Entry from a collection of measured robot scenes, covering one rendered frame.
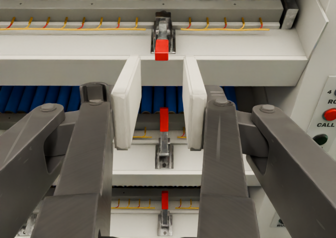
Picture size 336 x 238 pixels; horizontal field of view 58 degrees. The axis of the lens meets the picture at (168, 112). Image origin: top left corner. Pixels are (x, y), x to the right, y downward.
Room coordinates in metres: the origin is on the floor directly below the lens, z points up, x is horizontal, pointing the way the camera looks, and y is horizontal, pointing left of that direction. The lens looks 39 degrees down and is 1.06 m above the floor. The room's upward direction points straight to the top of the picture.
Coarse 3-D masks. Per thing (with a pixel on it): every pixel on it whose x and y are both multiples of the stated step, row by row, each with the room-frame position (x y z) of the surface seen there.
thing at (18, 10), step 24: (0, 0) 0.36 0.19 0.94; (24, 0) 0.36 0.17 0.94; (48, 0) 0.36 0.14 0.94; (72, 0) 0.36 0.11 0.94; (96, 0) 0.36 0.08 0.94; (120, 0) 0.36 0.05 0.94; (144, 0) 0.36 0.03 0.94; (168, 0) 0.36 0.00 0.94; (192, 0) 0.36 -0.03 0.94; (216, 0) 0.36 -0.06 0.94; (240, 0) 0.36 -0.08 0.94; (264, 0) 0.36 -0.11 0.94
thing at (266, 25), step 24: (0, 24) 0.34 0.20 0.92; (24, 24) 0.34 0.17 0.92; (48, 24) 0.34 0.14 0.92; (72, 24) 0.34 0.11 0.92; (96, 24) 0.34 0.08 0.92; (120, 24) 0.34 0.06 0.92; (144, 24) 0.34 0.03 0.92; (192, 24) 0.34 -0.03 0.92; (216, 24) 0.34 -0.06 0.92; (240, 24) 0.34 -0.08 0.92; (264, 24) 0.34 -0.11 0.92
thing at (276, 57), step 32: (288, 0) 0.35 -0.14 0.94; (0, 32) 0.34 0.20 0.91; (32, 32) 0.34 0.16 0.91; (64, 32) 0.34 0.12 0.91; (96, 32) 0.34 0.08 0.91; (128, 32) 0.34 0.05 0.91; (192, 32) 0.34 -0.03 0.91; (224, 32) 0.34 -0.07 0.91; (256, 32) 0.34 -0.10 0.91; (288, 32) 0.34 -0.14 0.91; (320, 32) 0.28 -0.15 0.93; (0, 64) 0.30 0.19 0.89; (32, 64) 0.30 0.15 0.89; (64, 64) 0.30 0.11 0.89; (96, 64) 0.30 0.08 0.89; (160, 64) 0.30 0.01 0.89; (224, 64) 0.29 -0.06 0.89; (256, 64) 0.29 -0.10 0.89; (288, 64) 0.29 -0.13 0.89
